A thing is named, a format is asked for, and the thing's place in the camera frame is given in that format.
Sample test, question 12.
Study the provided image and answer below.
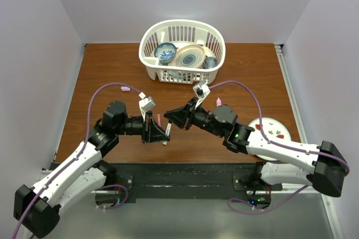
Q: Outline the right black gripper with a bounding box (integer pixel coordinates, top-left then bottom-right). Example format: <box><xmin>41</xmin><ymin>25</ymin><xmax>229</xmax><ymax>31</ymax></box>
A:
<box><xmin>163</xmin><ymin>99</ymin><xmax>224</xmax><ymax>139</ymax></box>

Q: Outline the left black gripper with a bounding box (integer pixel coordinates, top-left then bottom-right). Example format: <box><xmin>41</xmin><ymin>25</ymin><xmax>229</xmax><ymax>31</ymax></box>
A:
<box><xmin>115</xmin><ymin>109</ymin><xmax>169</xmax><ymax>143</ymax></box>

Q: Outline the white black marker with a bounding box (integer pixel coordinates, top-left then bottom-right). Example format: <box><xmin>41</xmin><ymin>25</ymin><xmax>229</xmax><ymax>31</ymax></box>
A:
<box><xmin>163</xmin><ymin>121</ymin><xmax>172</xmax><ymax>146</ymax></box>

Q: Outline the red purple pen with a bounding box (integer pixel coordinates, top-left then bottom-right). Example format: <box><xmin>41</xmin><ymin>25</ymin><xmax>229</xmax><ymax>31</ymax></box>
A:
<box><xmin>157</xmin><ymin>114</ymin><xmax>162</xmax><ymax>127</ymax></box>

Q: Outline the purple eraser cap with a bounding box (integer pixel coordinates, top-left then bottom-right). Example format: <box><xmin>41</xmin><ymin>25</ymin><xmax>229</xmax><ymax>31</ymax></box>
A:
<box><xmin>121</xmin><ymin>86</ymin><xmax>131</xmax><ymax>92</ymax></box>

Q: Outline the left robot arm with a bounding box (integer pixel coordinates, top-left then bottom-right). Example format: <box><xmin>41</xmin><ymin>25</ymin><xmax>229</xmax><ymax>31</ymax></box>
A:
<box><xmin>12</xmin><ymin>97</ymin><xmax>169</xmax><ymax>238</ymax></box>

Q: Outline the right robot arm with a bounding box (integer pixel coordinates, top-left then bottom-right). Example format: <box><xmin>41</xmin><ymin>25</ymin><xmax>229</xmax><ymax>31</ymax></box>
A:
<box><xmin>164</xmin><ymin>98</ymin><xmax>348</xmax><ymax>197</ymax></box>

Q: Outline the beige blue plate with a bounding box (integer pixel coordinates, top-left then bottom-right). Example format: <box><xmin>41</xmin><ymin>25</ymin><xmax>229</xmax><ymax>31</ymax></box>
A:
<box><xmin>168</xmin><ymin>44</ymin><xmax>206</xmax><ymax>68</ymax></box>

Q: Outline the dark blue cup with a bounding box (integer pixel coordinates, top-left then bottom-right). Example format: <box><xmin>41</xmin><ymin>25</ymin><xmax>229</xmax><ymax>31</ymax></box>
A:
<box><xmin>201</xmin><ymin>57</ymin><xmax>218</xmax><ymax>69</ymax></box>

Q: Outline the blue patterned bowl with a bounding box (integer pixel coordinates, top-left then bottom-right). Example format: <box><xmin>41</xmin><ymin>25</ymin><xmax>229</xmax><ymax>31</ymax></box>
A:
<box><xmin>154</xmin><ymin>42</ymin><xmax>177</xmax><ymax>63</ymax></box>

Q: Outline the white plastic basket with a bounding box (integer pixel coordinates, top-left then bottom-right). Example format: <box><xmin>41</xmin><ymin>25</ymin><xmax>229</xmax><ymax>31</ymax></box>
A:
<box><xmin>139</xmin><ymin>19</ymin><xmax>226</xmax><ymax>84</ymax></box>

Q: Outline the watermelon pattern plate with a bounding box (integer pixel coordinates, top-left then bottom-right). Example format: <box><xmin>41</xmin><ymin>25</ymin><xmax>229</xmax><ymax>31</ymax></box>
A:
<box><xmin>249</xmin><ymin>117</ymin><xmax>292</xmax><ymax>162</ymax></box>

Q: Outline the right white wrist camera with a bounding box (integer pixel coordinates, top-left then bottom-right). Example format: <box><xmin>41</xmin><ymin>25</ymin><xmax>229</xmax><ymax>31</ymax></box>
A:
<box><xmin>193</xmin><ymin>82</ymin><xmax>210</xmax><ymax>108</ymax></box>

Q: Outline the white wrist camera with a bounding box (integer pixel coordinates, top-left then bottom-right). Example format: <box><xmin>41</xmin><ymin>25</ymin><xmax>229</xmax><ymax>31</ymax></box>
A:
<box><xmin>193</xmin><ymin>82</ymin><xmax>210</xmax><ymax>108</ymax></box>
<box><xmin>139</xmin><ymin>92</ymin><xmax>155</xmax><ymax>120</ymax></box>

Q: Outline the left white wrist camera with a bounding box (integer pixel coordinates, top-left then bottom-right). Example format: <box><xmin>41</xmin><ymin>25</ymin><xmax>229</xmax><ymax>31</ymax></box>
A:
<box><xmin>139</xmin><ymin>92</ymin><xmax>155</xmax><ymax>120</ymax></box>

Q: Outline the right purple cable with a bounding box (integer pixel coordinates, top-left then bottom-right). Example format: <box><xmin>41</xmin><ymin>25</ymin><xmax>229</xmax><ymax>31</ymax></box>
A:
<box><xmin>209</xmin><ymin>80</ymin><xmax>351</xmax><ymax>215</ymax></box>

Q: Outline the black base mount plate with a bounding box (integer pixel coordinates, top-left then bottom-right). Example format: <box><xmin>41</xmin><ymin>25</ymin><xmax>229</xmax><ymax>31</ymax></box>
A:
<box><xmin>50</xmin><ymin>162</ymin><xmax>284</xmax><ymax>205</ymax></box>

